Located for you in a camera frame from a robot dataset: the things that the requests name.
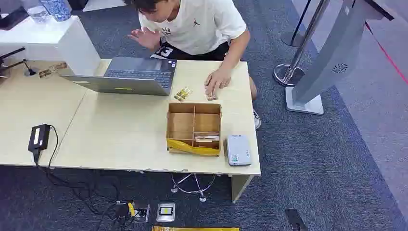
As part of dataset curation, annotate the grey open laptop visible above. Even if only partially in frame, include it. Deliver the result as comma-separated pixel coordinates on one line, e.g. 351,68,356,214
59,56,178,97

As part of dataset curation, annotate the pale desk with adapter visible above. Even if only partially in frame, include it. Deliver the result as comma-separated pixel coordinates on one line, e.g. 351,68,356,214
0,58,113,167

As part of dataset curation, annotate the chrome stool base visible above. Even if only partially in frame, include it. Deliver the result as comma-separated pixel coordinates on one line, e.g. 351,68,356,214
170,173,217,203

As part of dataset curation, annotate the black stanchion post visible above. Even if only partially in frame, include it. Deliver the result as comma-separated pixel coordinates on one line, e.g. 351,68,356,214
280,0,312,48

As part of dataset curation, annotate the grey kiosk stand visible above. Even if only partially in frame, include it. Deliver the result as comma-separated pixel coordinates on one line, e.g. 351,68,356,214
285,0,395,116

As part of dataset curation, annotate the black power cable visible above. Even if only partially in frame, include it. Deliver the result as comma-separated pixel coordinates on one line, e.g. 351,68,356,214
33,125,136,231

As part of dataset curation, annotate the black desk stand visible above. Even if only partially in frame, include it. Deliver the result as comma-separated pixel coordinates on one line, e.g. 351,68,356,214
0,47,38,79

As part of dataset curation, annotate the person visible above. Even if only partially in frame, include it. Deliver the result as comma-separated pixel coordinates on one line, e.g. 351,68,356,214
127,0,262,130

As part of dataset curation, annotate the wooden divided card box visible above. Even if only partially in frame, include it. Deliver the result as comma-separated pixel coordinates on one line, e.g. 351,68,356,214
166,102,222,157

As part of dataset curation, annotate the blue patterned vase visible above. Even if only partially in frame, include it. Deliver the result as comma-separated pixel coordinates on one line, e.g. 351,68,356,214
39,0,72,22

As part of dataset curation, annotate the row of printed cards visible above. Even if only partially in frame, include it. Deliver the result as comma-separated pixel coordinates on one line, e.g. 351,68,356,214
38,62,68,79

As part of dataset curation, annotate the person's left hand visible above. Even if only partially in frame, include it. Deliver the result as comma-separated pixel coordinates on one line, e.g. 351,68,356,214
204,68,232,98

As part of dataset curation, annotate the gold printed card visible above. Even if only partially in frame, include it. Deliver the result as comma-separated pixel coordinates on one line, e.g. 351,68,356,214
173,86,193,102

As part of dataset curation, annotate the silver floor socket plate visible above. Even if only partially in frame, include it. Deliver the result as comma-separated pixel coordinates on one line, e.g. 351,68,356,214
156,203,176,223

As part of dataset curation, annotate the stack of cards in box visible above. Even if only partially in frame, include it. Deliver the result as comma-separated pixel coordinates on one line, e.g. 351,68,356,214
194,135,220,143

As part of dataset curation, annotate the person's right hand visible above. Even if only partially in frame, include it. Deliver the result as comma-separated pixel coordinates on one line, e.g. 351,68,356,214
127,27,162,51

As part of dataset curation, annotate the black robot foot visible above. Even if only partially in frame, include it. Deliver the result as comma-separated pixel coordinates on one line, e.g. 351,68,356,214
284,208,309,231

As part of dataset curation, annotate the pale desk with box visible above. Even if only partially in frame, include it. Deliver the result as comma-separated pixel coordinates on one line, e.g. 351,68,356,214
51,60,262,204

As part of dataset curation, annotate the yellow tape strip on box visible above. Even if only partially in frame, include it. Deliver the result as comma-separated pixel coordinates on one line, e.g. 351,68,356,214
166,138,221,157

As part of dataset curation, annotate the black device on cabinet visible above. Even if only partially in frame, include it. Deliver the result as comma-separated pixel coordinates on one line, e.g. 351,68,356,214
0,6,30,31

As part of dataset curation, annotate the chrome stanchion post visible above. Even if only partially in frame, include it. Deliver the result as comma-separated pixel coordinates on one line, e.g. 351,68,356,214
273,0,331,87

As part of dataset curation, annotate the black power adapter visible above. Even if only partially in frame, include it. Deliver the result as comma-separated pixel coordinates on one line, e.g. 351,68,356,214
27,124,51,154

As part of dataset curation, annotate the clear glass vase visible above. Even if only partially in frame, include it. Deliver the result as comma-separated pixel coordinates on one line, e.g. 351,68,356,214
27,5,51,24

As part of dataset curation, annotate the white cabinet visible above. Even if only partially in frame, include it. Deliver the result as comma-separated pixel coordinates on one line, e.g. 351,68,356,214
0,15,102,77

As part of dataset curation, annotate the open floor socket with plugs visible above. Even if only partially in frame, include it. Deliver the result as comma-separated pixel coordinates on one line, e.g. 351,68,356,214
115,200,151,224

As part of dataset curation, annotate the red floor tape line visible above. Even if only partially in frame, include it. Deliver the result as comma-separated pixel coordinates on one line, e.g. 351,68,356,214
364,21,408,85

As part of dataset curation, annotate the grey flat card reader device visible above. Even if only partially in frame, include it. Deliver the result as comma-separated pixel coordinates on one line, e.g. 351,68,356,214
225,134,253,167

